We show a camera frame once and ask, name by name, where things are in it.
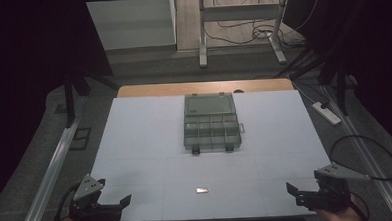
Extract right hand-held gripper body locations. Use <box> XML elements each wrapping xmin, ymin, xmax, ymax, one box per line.
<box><xmin>293</xmin><ymin>161</ymin><xmax>373</xmax><ymax>215</ymax></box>

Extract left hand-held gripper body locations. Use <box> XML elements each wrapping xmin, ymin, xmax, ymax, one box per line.
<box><xmin>67</xmin><ymin>172</ymin><xmax>124</xmax><ymax>221</ymax></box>

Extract clear grey plastic compartment box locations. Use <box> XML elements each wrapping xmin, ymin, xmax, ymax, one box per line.
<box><xmin>181</xmin><ymin>90</ymin><xmax>247</xmax><ymax>156</ymax></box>

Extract person's right hand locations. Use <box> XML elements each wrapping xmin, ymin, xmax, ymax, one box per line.
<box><xmin>315</xmin><ymin>194</ymin><xmax>366</xmax><ymax>221</ymax></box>

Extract white table mat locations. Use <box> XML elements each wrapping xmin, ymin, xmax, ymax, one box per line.
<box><xmin>86</xmin><ymin>88</ymin><xmax>335</xmax><ymax>221</ymax></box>

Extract white power strip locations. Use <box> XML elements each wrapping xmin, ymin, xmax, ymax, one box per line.
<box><xmin>311</xmin><ymin>100</ymin><xmax>342</xmax><ymax>127</ymax></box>

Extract black stand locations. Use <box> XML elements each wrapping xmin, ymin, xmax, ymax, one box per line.
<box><xmin>317</xmin><ymin>58</ymin><xmax>352</xmax><ymax>118</ymax></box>
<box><xmin>62</xmin><ymin>69</ymin><xmax>93</xmax><ymax>129</ymax></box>

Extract white cabinet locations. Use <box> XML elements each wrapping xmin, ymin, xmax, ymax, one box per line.
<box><xmin>85</xmin><ymin>0</ymin><xmax>178</xmax><ymax>52</ymax></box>

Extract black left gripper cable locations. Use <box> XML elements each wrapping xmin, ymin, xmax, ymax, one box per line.
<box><xmin>50</xmin><ymin>182</ymin><xmax>83</xmax><ymax>221</ymax></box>

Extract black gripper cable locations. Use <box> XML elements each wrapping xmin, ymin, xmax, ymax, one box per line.
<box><xmin>50</xmin><ymin>182</ymin><xmax>83</xmax><ymax>221</ymax></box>
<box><xmin>328</xmin><ymin>133</ymin><xmax>392</xmax><ymax>185</ymax></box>

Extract aluminium rail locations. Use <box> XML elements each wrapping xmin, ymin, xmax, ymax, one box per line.
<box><xmin>322</xmin><ymin>81</ymin><xmax>392</xmax><ymax>221</ymax></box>
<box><xmin>11</xmin><ymin>116</ymin><xmax>86</xmax><ymax>221</ymax></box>

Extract black floor frame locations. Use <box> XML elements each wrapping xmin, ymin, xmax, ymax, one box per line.
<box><xmin>68</xmin><ymin>126</ymin><xmax>94</xmax><ymax>152</ymax></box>

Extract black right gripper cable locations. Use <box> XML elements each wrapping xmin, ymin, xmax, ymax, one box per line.
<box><xmin>328</xmin><ymin>133</ymin><xmax>392</xmax><ymax>185</ymax></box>

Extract black power strip cable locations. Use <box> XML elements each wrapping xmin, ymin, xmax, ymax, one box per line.
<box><xmin>291</xmin><ymin>77</ymin><xmax>330</xmax><ymax>111</ymax></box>

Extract tangle of black floor cables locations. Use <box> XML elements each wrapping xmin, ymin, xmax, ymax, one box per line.
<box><xmin>202</xmin><ymin>0</ymin><xmax>324</xmax><ymax>54</ymax></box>

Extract white metal desk frame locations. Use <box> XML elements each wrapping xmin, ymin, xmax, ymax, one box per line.
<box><xmin>196</xmin><ymin>0</ymin><xmax>294</xmax><ymax>69</ymax></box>

